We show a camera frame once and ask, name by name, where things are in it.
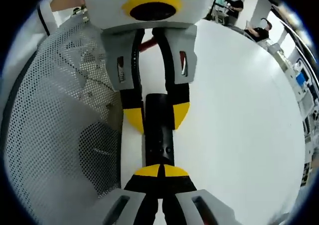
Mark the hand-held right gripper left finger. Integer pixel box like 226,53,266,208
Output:
91,163,164,225

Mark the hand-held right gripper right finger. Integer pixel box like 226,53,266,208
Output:
163,164,239,225

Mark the black remote control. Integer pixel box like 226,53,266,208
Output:
144,93,175,167

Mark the person's torso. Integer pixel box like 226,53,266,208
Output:
31,0,61,39

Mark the white mesh laundry basket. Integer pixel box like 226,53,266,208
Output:
1,14,124,225

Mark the black tripod stand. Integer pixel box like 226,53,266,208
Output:
208,0,226,24

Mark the row of white desks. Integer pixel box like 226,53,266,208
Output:
271,42,319,187

